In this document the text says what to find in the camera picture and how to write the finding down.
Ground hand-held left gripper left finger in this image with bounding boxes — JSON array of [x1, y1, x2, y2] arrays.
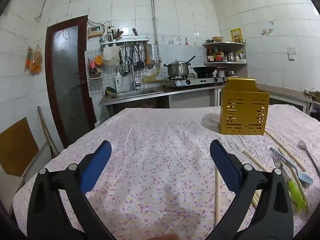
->
[[27, 140, 118, 240]]

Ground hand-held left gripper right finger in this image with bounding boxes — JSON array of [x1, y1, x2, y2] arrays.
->
[[206, 139, 294, 240]]

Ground yellow perforated utensil holder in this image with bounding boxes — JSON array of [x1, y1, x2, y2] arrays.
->
[[219, 77, 270, 135]]

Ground green handled fork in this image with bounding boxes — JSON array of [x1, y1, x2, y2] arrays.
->
[[271, 151, 307, 212]]

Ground metal spoon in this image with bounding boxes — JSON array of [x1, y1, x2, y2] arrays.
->
[[298, 140, 320, 177]]

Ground blue plastic spoon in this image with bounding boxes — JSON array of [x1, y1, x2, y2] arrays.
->
[[269, 147, 314, 186]]

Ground clear plastic wrap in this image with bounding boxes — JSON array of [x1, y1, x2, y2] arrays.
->
[[202, 114, 222, 132]]

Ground floral tablecloth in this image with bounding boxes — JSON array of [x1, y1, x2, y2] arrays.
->
[[12, 104, 320, 240]]

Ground wooden stick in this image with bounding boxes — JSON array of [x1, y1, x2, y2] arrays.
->
[[37, 106, 60, 158]]

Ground steel sink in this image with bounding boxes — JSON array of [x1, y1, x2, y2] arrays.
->
[[110, 89, 164, 100]]

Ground white soap bottle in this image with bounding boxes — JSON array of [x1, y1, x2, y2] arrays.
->
[[115, 71, 123, 93]]

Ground brown kitchen counter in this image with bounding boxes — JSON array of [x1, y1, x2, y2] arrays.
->
[[99, 84, 313, 107]]

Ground steel gas stove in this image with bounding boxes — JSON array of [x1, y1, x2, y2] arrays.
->
[[161, 76, 227, 88]]

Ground brown frosted glass door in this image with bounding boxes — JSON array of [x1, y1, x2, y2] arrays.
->
[[45, 15, 97, 149]]

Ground steel faucet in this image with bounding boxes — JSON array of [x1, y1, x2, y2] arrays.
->
[[125, 57, 137, 91]]

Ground stack of white bowls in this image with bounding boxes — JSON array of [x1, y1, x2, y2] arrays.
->
[[216, 69, 237, 77]]

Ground black wok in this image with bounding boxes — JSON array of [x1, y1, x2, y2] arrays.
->
[[190, 66, 229, 75]]

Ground steel cooking pot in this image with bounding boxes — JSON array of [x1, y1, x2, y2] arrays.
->
[[164, 60, 192, 78]]

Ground black hanging spatula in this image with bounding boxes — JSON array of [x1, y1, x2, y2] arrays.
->
[[132, 42, 145, 70]]

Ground white hanging bag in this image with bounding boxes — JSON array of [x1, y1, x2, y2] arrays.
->
[[103, 47, 120, 65]]

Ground row of sauce bottles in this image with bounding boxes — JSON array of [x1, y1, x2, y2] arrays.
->
[[207, 47, 227, 62]]

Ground hanging wooden cutting board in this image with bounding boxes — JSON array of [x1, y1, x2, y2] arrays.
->
[[144, 44, 153, 68]]

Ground grey corner shelf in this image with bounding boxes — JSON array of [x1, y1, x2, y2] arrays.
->
[[202, 41, 248, 65]]

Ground hanging orange plastic bag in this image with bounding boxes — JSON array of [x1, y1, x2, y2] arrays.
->
[[24, 45, 43, 75]]

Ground utensil cup with chopsticks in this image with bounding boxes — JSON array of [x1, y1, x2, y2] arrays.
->
[[107, 29, 124, 42]]

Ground brown control box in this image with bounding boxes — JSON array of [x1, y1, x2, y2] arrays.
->
[[87, 26, 105, 37]]

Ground yellow hose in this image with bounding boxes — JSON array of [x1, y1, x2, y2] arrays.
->
[[142, 65, 163, 83]]

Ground steel wall rack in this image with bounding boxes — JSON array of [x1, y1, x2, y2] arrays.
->
[[100, 35, 150, 46]]

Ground yellow wall poster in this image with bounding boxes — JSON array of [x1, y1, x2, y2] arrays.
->
[[230, 27, 243, 43]]

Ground steel wall pipe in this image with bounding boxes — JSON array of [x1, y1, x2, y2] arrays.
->
[[149, 0, 160, 57]]

